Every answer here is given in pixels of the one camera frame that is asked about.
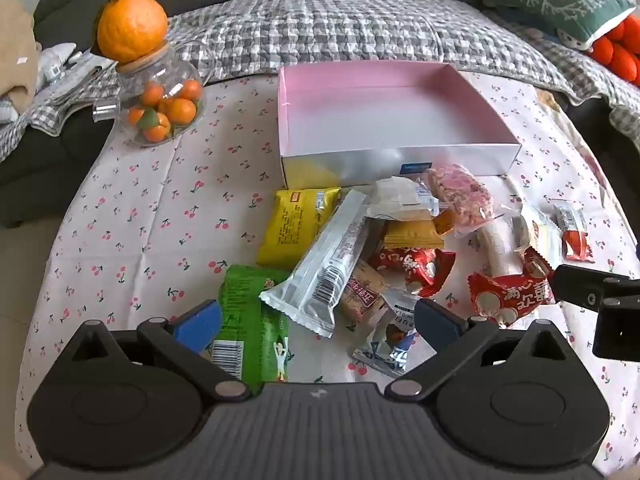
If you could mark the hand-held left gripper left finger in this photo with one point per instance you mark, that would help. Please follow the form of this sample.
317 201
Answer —
200 325

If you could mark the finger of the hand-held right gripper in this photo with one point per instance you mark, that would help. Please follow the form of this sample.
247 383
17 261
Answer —
590 285

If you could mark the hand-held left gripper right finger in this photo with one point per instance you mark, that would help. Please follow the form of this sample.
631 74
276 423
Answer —
440 327

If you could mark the white and orange wafer packet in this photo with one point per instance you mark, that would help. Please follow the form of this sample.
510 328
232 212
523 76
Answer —
575 240

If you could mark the green snack packet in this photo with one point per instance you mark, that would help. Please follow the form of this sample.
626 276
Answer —
250 310

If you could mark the clear blue and white packet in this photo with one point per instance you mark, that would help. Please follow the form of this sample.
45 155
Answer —
387 345

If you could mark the red snack packet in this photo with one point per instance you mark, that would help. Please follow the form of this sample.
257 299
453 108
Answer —
500 295
415 267

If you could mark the brown snack packet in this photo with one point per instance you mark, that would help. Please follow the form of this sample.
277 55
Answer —
360 295

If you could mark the clear packet with white roll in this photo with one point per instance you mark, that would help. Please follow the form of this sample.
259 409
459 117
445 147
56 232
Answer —
495 250

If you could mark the orange and white snack packet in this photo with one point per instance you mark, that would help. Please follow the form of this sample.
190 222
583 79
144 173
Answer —
412 234

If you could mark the long silver snack packet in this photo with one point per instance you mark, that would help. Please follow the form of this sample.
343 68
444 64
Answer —
325 265

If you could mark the pink nougat bar packet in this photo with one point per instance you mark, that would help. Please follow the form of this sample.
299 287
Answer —
460 195

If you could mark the clear packet with white cake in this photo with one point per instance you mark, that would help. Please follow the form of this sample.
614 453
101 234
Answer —
395 197

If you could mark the yellow snack packet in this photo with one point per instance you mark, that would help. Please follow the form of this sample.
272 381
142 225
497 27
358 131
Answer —
295 225

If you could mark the pink cardboard box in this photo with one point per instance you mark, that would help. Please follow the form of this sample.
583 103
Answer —
380 115

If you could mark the cherry print tablecloth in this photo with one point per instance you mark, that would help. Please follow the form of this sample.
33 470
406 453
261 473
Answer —
150 210

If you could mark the pile of small oranges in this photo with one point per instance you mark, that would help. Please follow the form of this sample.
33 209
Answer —
175 110

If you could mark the orange plush toy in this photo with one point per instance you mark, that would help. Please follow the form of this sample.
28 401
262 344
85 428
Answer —
620 55

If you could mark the glass jar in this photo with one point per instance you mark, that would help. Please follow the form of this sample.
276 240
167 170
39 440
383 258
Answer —
185 67

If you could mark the grey checkered sofa blanket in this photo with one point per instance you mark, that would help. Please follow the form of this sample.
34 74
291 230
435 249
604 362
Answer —
350 25
65 95

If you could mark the wooden jar lid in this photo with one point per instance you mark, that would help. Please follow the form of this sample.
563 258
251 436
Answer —
145 62

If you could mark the white patterned cloth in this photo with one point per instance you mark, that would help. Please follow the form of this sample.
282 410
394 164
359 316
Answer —
55 62

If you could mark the large orange with leaves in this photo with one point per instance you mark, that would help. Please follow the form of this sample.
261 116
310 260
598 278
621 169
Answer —
132 27

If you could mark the beige cloth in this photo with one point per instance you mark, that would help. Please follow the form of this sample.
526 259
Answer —
17 50

